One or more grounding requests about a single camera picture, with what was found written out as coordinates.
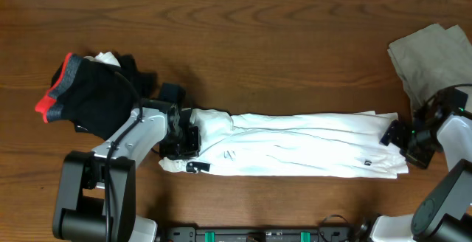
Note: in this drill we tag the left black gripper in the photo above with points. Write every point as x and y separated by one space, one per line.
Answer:
193 147

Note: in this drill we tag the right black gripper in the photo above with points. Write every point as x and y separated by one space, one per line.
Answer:
396 133

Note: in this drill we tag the white t-shirt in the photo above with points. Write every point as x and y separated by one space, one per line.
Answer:
329 144

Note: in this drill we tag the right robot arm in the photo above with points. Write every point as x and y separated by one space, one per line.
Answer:
441 124

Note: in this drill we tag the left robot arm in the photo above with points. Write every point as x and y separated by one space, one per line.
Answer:
96 198

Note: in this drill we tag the grey garment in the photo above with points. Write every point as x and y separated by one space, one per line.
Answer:
431 59

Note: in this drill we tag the black red folded garment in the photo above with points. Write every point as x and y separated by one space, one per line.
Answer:
96 98

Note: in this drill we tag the white folded garment underneath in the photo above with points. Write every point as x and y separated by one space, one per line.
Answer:
107 58

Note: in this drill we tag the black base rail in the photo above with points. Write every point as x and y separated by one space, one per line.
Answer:
334 228

